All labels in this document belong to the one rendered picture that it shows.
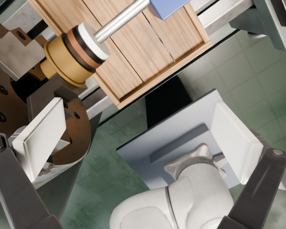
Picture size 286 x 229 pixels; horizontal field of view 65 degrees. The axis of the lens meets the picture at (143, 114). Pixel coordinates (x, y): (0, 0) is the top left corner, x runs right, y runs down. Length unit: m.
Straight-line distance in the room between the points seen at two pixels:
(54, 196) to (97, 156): 1.28
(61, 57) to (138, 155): 0.60
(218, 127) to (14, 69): 0.35
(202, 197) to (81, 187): 1.51
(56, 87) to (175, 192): 0.50
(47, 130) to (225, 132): 0.13
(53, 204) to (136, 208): 0.27
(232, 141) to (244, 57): 1.50
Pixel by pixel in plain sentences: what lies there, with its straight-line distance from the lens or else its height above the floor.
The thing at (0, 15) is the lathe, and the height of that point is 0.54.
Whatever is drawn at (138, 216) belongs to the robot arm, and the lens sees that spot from 0.73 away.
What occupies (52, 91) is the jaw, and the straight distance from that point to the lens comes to 0.39.
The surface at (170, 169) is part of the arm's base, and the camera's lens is 0.86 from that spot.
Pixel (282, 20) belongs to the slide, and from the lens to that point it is 0.63.
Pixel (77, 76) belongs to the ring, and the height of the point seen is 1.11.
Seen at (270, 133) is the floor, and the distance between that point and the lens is 1.99.
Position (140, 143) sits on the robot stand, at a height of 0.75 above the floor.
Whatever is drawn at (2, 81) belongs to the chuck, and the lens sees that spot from 0.43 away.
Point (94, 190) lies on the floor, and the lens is 2.09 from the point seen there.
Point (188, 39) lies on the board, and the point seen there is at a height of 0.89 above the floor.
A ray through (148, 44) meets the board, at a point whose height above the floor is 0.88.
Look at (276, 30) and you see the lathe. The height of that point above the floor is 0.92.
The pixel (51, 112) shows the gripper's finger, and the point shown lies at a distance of 0.18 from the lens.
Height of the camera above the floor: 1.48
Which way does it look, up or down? 65 degrees down
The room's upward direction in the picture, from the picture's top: 177 degrees clockwise
